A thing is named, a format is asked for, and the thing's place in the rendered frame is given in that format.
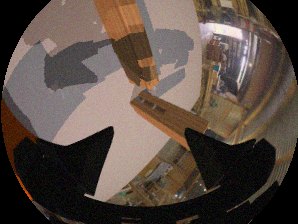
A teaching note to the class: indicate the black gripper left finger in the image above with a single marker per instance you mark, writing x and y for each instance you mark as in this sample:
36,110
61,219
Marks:
82,160

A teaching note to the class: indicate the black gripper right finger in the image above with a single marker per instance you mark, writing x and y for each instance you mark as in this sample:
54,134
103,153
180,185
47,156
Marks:
214,158

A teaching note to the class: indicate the wooden rail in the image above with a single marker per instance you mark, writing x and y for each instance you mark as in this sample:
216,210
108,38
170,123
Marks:
126,32

